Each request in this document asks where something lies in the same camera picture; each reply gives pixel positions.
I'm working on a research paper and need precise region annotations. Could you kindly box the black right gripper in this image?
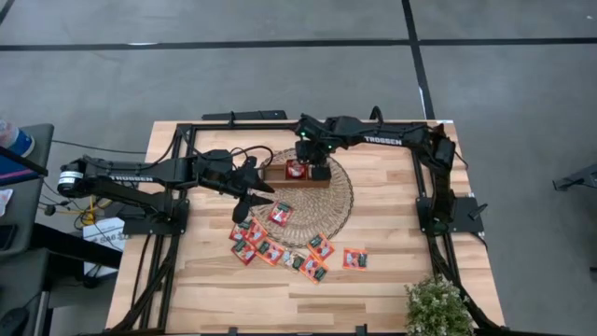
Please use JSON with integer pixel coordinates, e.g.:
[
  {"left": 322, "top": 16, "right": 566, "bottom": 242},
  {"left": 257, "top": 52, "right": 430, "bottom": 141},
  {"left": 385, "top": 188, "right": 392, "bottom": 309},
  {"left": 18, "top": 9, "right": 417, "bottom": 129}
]
[{"left": 295, "top": 114, "right": 338, "bottom": 182}]

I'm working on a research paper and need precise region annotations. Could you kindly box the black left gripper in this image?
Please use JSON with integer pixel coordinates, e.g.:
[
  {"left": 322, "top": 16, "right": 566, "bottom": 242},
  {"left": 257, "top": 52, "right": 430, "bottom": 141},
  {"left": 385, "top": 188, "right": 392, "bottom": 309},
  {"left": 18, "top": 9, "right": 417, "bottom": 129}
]
[{"left": 218, "top": 157, "right": 276, "bottom": 225}]

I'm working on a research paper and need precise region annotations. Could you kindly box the red strawberry tea sachet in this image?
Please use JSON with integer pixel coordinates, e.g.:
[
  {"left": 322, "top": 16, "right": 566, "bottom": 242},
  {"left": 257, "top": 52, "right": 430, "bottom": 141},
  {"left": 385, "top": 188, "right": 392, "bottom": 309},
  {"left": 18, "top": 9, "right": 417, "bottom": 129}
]
[
  {"left": 268, "top": 200, "right": 295, "bottom": 229},
  {"left": 230, "top": 238, "right": 257, "bottom": 266},
  {"left": 285, "top": 159, "right": 310, "bottom": 182},
  {"left": 228, "top": 221, "right": 248, "bottom": 243}
]

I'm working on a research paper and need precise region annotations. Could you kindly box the orange peach tea sachet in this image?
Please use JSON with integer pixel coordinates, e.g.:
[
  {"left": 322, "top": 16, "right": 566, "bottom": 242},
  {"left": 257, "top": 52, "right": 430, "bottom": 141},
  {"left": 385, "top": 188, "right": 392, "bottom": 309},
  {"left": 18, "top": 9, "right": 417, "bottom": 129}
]
[
  {"left": 342, "top": 246, "right": 369, "bottom": 272},
  {"left": 307, "top": 231, "right": 336, "bottom": 261},
  {"left": 255, "top": 237, "right": 285, "bottom": 267},
  {"left": 244, "top": 217, "right": 270, "bottom": 247},
  {"left": 298, "top": 254, "right": 329, "bottom": 285}
]

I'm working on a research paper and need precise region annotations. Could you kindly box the beige tea bag sachet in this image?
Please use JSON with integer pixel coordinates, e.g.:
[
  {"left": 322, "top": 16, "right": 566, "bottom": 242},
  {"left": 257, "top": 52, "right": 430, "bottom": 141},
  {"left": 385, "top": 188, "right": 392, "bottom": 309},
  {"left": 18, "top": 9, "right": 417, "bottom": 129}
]
[{"left": 281, "top": 247, "right": 308, "bottom": 272}]

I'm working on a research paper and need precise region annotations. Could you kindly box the wooden three-compartment tray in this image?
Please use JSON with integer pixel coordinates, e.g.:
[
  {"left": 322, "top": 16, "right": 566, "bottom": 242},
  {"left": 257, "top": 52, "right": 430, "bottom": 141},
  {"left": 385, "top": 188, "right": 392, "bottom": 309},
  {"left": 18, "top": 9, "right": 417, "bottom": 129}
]
[{"left": 258, "top": 161, "right": 331, "bottom": 190}]

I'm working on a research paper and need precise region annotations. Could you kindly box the round woven straw placemat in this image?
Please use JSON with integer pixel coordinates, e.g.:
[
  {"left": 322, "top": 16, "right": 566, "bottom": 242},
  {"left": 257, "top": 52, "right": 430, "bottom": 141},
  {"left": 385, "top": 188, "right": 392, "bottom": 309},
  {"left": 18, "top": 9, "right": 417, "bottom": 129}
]
[{"left": 249, "top": 147, "right": 354, "bottom": 248}]

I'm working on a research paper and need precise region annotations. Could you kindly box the black flat bar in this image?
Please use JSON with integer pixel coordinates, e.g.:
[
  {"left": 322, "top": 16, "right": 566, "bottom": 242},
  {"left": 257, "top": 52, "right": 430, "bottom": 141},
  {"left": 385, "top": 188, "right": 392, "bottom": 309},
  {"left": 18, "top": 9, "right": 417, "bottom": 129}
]
[{"left": 201, "top": 109, "right": 289, "bottom": 122}]

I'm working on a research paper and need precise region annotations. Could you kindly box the white cardboard box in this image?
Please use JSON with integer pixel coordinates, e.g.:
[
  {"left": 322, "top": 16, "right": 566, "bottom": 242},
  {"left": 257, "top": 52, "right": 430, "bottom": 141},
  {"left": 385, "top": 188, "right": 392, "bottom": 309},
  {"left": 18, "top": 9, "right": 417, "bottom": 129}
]
[{"left": 82, "top": 217, "right": 127, "bottom": 277}]

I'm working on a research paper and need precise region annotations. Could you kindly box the potted green plant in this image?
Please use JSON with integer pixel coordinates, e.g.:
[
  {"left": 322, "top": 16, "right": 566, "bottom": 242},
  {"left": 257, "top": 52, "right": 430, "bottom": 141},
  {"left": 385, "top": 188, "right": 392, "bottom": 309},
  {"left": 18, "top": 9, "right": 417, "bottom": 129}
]
[{"left": 404, "top": 273, "right": 476, "bottom": 336}]

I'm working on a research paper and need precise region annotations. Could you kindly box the grey desk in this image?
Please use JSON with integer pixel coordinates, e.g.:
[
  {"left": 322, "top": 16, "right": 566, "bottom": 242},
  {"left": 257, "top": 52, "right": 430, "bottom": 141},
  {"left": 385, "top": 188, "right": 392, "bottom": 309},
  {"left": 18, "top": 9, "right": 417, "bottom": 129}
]
[{"left": 0, "top": 123, "right": 56, "bottom": 256}]

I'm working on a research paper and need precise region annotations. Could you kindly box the blue folder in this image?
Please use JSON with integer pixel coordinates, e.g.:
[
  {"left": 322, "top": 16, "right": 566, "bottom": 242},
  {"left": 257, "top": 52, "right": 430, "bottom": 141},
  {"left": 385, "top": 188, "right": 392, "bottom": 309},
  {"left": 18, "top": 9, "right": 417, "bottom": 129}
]
[{"left": 0, "top": 153, "right": 41, "bottom": 188}]

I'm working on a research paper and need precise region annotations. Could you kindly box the blue white bottle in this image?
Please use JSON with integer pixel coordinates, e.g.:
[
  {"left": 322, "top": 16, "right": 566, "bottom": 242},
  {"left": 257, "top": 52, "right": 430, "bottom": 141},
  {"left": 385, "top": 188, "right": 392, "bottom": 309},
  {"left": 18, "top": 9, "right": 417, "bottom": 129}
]
[{"left": 0, "top": 119, "right": 36, "bottom": 159}]

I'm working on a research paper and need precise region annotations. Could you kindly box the white paper sheet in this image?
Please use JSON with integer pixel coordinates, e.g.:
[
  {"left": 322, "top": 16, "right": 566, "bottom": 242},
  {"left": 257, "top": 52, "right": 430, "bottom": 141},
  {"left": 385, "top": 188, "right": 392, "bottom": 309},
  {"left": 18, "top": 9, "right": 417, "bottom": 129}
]
[{"left": 0, "top": 188, "right": 14, "bottom": 218}]

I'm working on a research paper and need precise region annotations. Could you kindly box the black stand leg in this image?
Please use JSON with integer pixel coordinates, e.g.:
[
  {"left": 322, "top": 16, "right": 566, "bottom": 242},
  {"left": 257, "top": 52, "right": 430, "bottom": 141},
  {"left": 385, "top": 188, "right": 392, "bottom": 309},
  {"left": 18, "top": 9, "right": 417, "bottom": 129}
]
[{"left": 552, "top": 161, "right": 597, "bottom": 192}]

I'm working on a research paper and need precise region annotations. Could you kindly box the black computer mouse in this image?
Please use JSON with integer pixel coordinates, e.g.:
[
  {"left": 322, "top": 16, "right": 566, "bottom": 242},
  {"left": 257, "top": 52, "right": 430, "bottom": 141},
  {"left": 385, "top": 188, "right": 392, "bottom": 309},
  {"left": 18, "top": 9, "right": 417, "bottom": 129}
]
[{"left": 0, "top": 306, "right": 30, "bottom": 336}]

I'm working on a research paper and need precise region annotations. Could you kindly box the black metal table frame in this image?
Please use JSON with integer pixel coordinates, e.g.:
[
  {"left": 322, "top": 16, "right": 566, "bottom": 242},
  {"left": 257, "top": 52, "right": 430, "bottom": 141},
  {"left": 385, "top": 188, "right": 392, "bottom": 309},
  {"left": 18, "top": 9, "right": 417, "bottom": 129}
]
[{"left": 139, "top": 119, "right": 507, "bottom": 336}]

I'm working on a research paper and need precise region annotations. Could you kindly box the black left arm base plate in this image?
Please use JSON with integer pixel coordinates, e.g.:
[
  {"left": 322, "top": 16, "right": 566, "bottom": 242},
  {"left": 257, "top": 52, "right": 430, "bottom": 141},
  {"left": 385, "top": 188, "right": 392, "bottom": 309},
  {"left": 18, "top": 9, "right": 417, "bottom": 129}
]
[{"left": 121, "top": 198, "right": 190, "bottom": 237}]

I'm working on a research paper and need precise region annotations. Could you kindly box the yellow cable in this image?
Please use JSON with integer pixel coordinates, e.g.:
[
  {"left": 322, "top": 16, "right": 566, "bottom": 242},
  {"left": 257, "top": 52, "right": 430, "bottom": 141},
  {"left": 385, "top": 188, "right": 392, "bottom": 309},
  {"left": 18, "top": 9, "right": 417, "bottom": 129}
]
[{"left": 83, "top": 193, "right": 118, "bottom": 226}]

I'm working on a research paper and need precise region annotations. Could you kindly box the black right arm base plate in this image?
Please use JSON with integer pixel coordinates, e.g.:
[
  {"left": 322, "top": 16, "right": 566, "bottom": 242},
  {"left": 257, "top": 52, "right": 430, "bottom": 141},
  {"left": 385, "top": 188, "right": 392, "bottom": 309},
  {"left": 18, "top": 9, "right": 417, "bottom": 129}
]
[{"left": 415, "top": 195, "right": 486, "bottom": 235}]

